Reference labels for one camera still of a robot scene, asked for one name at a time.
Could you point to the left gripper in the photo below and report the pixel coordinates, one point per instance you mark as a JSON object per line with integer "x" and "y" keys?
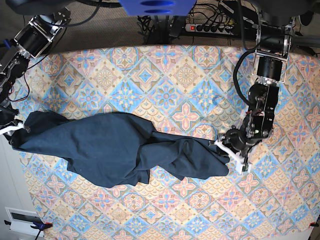
{"x": 236, "y": 140}

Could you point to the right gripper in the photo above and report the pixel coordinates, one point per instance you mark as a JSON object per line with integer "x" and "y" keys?
{"x": 7, "y": 119}

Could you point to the dark blue t-shirt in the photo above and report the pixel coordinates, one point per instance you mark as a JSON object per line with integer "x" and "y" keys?
{"x": 117, "y": 148}

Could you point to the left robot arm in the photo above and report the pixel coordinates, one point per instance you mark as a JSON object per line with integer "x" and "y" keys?
{"x": 273, "y": 41}

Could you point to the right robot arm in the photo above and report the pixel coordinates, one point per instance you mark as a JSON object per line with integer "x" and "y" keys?
{"x": 28, "y": 44}

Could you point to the patterned tablecloth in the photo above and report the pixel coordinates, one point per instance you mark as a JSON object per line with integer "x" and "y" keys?
{"x": 183, "y": 90}

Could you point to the lower left table clamp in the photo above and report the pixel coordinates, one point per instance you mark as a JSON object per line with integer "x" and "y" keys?
{"x": 41, "y": 225}

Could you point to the table clamp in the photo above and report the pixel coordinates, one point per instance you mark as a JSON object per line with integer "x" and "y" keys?
{"x": 41, "y": 225}
{"x": 314, "y": 224}

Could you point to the lower right table clamp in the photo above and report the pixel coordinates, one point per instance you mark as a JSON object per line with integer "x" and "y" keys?
{"x": 314, "y": 224}

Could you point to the white power strip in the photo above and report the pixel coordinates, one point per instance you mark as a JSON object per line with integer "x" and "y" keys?
{"x": 209, "y": 29}

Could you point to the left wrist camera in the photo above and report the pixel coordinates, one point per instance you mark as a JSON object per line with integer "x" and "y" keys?
{"x": 246, "y": 168}

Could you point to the white wall outlet box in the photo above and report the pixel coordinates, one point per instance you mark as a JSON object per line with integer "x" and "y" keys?
{"x": 22, "y": 220}

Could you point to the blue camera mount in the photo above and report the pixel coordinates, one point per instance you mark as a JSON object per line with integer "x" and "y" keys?
{"x": 157, "y": 7}

